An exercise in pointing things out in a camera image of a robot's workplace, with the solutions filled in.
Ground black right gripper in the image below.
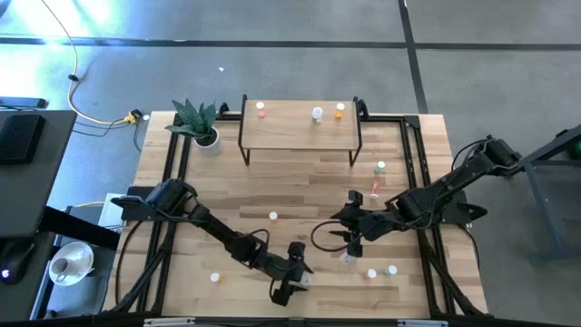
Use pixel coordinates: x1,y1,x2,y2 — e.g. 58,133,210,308
329,190,387,258

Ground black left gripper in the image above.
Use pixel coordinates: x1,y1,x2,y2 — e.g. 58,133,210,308
265,242,314,307

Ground wooden shelf black metal legs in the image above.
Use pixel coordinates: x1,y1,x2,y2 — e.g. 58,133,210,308
237,94,363,168

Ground black floor tape stripe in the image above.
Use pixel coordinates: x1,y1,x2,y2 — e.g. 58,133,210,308
397,0,429,114
0,35,581,51

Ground green plant white pot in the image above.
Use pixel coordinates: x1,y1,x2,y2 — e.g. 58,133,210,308
164,98,224,158

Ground white box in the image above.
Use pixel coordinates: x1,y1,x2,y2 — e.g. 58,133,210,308
97,193,126,233

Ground black desk beam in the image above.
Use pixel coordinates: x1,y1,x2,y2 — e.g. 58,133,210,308
39,204,122,252

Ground white cup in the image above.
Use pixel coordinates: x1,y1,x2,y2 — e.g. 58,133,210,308
50,256,74,279

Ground dark grey desk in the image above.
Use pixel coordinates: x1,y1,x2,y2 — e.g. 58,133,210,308
0,108,78,322

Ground black computer mouse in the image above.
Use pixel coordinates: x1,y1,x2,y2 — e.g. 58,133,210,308
0,240,36,286

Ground black mouse pad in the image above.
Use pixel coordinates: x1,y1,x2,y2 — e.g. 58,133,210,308
0,113,46,165

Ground black flat device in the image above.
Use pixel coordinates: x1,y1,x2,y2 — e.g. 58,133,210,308
0,95,50,110

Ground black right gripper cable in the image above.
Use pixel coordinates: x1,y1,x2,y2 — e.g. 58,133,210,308
310,220,353,253

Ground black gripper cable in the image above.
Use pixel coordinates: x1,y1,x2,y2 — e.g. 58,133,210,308
310,220,353,253
233,228,272,249

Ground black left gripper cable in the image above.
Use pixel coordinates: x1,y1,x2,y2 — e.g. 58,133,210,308
233,228,272,249

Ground black aluminium table frame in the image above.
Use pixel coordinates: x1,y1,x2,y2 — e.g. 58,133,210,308
103,102,491,319

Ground black cable bundle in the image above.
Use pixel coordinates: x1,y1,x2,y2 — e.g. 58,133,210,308
108,220,178,314
417,224,489,317

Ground silver metal bracket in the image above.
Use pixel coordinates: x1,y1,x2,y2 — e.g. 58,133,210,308
397,319,449,327
143,317,196,327

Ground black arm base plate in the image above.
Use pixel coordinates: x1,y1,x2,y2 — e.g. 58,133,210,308
110,184,187,223
407,188,489,227

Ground grey metal cart frame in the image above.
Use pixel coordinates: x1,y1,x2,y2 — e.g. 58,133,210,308
512,123,581,264

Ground yellow floor cable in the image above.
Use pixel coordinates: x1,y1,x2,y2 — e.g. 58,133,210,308
39,0,129,126

